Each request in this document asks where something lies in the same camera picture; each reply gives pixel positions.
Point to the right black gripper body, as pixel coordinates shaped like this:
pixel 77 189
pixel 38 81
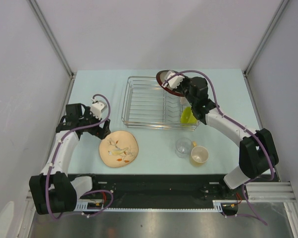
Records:
pixel 183 88

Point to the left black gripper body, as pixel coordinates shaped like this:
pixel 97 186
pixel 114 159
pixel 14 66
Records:
pixel 89 119

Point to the yellow-green bowl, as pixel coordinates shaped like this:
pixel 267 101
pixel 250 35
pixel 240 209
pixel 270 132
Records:
pixel 187 116

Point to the red rimmed plate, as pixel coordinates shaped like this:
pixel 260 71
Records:
pixel 175 92

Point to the beige bird plate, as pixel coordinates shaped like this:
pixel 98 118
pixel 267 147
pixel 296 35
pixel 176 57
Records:
pixel 118 149

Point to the white ceramic bowl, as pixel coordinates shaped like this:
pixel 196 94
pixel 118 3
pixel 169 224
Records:
pixel 183 101

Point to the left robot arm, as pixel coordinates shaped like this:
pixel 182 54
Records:
pixel 52 190

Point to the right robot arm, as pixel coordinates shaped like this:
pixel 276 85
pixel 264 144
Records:
pixel 257 151

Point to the clear plastic cup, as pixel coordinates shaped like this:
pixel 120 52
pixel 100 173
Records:
pixel 183 147

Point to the yellow mug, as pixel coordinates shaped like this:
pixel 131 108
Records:
pixel 198 155

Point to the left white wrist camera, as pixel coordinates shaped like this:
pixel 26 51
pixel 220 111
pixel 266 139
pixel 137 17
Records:
pixel 98 107

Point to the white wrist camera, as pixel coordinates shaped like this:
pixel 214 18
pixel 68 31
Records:
pixel 170 80
pixel 98 107

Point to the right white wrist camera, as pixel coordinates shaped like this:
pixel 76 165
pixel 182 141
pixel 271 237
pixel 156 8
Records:
pixel 170 80

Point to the metal wire dish rack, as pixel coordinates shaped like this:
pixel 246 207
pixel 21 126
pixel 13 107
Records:
pixel 147 105

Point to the left aluminium corner post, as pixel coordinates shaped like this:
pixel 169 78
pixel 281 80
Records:
pixel 50 36

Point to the aluminium corner post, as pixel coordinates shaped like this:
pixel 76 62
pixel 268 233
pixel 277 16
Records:
pixel 50 36
pixel 267 34

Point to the white slotted cable duct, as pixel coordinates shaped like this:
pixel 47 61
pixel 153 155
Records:
pixel 93 206

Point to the right aluminium corner post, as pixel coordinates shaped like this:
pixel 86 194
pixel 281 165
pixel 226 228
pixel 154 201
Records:
pixel 267 34

